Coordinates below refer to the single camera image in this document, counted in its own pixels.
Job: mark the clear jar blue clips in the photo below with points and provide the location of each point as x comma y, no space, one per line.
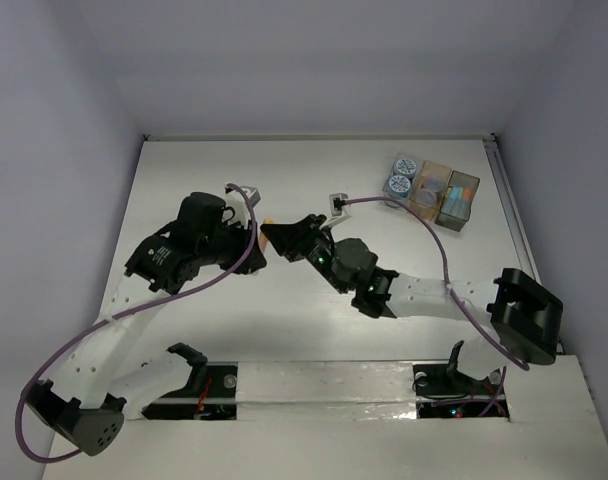
433,183

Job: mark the grey plastic bin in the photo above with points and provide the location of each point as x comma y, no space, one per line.
457,179

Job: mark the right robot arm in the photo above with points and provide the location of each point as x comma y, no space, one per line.
516,318

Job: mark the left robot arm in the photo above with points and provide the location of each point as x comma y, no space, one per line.
76,403

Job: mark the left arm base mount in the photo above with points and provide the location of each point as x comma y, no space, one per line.
208,396

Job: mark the clear plastic bin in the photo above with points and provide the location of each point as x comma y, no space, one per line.
415,180

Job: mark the blue pencil-shaped highlighter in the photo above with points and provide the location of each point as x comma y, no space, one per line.
457,208

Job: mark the blue lid jar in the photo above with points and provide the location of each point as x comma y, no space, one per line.
405,166
396,188

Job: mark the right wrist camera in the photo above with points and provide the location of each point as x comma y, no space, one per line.
339,210

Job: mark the orange-yellow eraser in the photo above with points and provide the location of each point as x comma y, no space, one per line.
263,241

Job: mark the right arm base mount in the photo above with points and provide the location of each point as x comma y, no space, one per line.
442,393

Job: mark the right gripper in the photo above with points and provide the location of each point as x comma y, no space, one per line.
294,243

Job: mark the amber plastic bin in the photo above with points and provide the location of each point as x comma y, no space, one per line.
430,168

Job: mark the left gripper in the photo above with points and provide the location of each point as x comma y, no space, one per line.
242,233

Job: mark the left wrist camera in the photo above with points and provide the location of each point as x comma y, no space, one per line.
239,202

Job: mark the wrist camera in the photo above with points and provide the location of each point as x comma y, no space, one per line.
339,210
239,202

